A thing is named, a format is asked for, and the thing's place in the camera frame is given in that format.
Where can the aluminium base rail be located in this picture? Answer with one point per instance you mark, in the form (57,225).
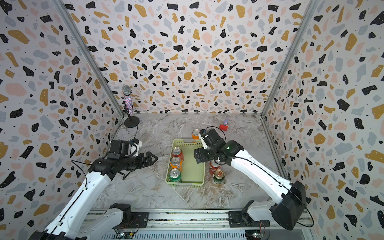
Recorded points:
(185,225)

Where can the right aluminium corner post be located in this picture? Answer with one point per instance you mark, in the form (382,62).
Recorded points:
(294,46)

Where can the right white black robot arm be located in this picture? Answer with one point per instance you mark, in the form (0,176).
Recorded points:
(288,200)

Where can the pale green plastic basket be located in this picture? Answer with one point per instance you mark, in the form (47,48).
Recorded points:
(193,174)

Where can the microphone on black stand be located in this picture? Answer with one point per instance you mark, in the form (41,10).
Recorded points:
(131,121)

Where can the red cola can column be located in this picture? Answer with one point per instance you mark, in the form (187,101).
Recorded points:
(213,167)
(177,152)

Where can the small red block toy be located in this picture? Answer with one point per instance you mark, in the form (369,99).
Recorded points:
(224,125)

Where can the aluminium corner post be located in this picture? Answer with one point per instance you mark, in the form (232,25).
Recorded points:
(66,17)
(294,46)

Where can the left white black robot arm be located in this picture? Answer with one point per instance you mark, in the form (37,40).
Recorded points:
(67,225)

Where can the left aluminium corner post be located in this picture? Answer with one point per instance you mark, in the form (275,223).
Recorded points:
(66,17)

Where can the green gold-top soda can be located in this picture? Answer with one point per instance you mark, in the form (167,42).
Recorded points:
(218,178)

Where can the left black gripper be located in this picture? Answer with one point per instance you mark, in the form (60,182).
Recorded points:
(142,162)

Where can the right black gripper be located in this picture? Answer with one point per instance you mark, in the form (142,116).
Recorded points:
(201,155)

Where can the orange soda can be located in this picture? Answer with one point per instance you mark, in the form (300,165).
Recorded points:
(176,163)
(195,134)

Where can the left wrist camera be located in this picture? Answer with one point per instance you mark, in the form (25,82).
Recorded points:
(135,147)

